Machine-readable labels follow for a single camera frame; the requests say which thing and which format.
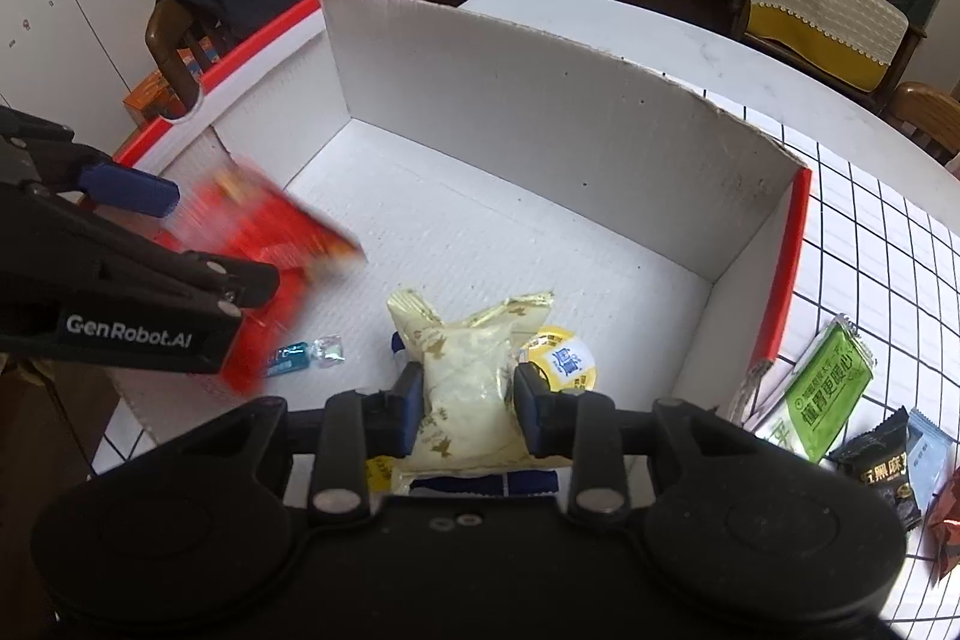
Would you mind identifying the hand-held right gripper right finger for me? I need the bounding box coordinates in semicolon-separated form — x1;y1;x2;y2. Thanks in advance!
514;361;721;524

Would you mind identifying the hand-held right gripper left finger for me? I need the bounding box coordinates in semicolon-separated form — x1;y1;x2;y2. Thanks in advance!
225;361;426;525

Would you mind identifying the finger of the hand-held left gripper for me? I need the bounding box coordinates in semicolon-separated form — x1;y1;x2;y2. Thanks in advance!
0;182;281;320
0;106;182;219

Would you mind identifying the red snack packet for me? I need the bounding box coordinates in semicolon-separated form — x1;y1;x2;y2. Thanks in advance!
161;160;368;397

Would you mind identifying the small yellow jelly cup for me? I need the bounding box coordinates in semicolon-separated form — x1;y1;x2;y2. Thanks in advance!
517;325;602;395

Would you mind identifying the cream snack packet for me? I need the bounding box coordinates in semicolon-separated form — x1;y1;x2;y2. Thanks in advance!
386;287;560;483

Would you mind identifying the blue candy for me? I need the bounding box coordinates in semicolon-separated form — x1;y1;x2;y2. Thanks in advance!
262;332;350;380

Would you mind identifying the long green snack packet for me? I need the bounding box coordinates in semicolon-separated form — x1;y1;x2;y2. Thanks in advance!
727;312;877;467

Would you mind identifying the red cardboard box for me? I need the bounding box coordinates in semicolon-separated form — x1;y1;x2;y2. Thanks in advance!
90;0;812;476

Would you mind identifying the black snack packet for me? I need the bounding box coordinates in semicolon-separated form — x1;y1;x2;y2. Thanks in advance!
827;406;925;534

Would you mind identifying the light blue snack packet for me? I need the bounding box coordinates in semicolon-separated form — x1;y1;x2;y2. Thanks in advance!
906;410;949;517

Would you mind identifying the reddish brown snack packet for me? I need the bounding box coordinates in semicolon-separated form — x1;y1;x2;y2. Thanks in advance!
924;469;960;582

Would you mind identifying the orange fruit carton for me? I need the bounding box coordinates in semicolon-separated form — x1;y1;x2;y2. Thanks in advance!
122;68;188;129

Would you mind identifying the wooden dining chair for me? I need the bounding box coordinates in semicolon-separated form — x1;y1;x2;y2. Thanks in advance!
889;81;960;163
145;0;331;120

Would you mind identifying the white cabinet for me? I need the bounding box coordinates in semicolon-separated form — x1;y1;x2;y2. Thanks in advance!
0;0;177;155

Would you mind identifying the cream and yellow sofa cover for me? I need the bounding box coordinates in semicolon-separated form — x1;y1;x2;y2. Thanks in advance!
739;0;912;94

